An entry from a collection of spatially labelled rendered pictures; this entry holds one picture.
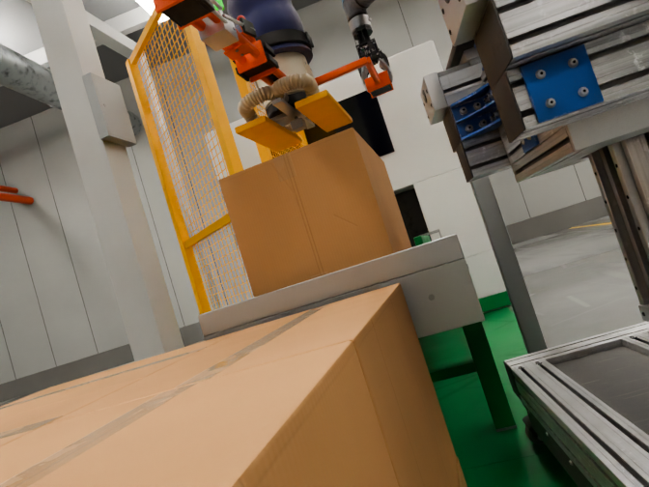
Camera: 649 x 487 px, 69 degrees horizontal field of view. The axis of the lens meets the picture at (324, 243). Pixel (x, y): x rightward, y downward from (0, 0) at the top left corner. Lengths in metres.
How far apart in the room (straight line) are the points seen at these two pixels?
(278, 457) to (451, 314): 0.92
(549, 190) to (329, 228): 9.46
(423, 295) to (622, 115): 0.55
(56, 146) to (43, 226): 1.90
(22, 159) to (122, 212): 11.21
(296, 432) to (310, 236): 0.97
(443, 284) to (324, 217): 0.35
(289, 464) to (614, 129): 0.74
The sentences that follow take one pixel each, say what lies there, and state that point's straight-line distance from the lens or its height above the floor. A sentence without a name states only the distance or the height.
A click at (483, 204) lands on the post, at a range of 1.71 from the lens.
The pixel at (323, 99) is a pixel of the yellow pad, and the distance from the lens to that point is 1.36.
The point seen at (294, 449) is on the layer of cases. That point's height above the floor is 0.53.
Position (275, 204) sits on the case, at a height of 0.83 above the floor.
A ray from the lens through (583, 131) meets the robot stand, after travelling 0.87.
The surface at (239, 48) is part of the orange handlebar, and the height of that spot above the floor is 1.18.
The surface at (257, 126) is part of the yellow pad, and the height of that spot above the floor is 1.07.
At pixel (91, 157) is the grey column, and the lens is 2.40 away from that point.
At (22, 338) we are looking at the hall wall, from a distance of 13.41.
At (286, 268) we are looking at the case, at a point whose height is 0.66.
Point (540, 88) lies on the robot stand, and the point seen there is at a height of 0.77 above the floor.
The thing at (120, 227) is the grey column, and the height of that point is 1.08.
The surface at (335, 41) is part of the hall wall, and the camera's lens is 11.05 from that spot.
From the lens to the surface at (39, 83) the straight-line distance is 9.20.
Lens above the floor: 0.62
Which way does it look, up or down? 3 degrees up
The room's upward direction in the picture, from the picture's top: 18 degrees counter-clockwise
